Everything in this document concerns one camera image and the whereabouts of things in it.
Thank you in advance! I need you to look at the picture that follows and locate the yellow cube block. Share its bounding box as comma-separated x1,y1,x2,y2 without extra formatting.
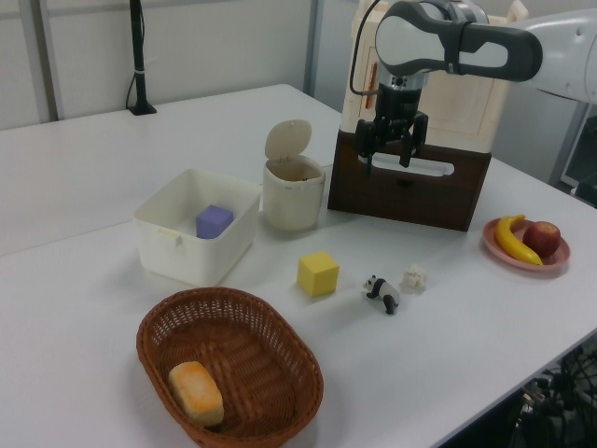
297,250,340,299

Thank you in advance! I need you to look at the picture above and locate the red toy apple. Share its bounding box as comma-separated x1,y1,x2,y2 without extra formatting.
521,220,562,257

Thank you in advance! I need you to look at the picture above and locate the purple cube block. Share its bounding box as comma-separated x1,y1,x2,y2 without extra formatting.
195,203,235,241

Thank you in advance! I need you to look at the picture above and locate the grey metal equipment frame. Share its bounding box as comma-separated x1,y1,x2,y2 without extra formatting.
548,98,597,209

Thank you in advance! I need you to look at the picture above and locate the white paper ball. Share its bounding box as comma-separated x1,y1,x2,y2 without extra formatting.
400,263,433,295

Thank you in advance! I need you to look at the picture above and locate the yellow toy banana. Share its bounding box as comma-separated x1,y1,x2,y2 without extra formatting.
494,214,545,267

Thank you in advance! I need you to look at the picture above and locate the toy bread loaf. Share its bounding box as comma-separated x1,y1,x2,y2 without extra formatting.
167,360,225,427

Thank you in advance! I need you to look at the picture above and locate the cream trash can with lid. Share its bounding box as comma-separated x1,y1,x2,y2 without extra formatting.
260,119,326,232

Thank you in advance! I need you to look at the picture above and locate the cream toy cabinet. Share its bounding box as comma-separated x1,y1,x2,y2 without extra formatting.
341,0,529,154

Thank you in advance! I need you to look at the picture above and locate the white plastic storage box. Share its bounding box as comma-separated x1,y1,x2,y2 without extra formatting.
132,168,263,288

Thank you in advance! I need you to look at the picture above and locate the dark brown wooden box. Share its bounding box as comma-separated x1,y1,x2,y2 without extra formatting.
326,128,493,233

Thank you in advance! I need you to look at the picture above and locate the brown wicker basket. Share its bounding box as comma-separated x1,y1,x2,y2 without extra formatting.
135,287,326,448

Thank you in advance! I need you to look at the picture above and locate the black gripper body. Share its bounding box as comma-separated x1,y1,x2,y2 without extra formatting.
354,82,430,158

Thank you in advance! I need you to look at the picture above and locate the black cable bundle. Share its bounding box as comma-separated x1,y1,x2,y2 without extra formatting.
507,335,597,448

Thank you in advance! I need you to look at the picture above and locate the pink plate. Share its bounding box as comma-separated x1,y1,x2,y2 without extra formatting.
481,217,572,279

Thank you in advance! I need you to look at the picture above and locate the black pole stand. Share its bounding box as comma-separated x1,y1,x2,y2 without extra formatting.
125,0,158,117

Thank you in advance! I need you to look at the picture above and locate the toy panda figure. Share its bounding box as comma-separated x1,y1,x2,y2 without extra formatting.
362,273,401,315

